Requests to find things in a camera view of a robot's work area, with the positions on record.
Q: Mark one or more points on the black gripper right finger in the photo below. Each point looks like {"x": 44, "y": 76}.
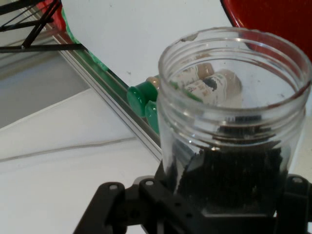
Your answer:
{"x": 296, "y": 209}

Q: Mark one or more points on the black tripod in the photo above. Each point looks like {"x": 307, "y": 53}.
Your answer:
{"x": 36, "y": 48}

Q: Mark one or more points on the red bowl black rim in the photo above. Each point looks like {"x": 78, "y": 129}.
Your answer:
{"x": 268, "y": 14}

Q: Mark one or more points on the red foam block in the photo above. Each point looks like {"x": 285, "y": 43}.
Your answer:
{"x": 58, "y": 17}

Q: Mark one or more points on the clear plastic jar black seeds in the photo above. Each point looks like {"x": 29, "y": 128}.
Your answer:
{"x": 243, "y": 122}

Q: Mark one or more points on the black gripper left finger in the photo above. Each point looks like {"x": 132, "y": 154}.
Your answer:
{"x": 151, "y": 197}

